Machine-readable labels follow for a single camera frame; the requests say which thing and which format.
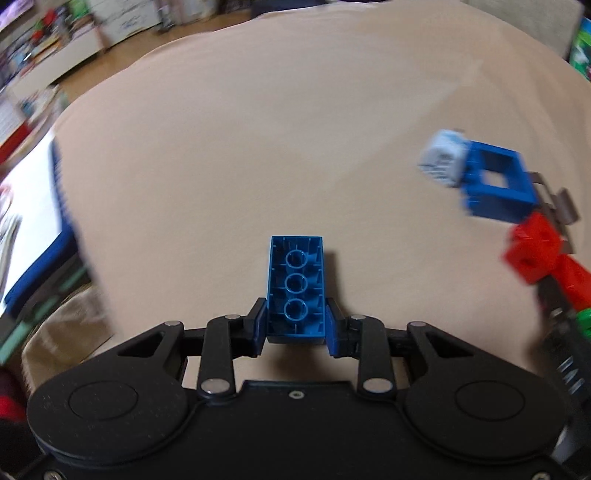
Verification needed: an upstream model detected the fabric lined wicker basket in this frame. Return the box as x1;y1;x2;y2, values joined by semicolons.
21;285;114;394

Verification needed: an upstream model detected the white drawing cabinet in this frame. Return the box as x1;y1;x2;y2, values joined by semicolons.
87;0;159;47

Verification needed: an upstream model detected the green plastic wheel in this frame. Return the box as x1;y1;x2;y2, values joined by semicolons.
576;308;591;339

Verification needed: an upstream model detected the blue hollow brick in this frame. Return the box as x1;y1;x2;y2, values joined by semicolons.
460;141;538;224

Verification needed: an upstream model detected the long red block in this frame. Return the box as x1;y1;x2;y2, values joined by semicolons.
551;254;591;312

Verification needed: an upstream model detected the mickey mouse picture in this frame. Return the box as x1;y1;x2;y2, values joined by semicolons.
569;17;591;81

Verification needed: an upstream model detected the white tv console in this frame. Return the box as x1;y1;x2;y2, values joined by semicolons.
8;27;104;99

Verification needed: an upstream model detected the red cube block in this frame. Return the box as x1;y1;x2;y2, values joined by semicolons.
503;211;562;284

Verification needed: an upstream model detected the beige blanket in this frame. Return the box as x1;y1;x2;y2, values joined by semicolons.
54;1;590;371

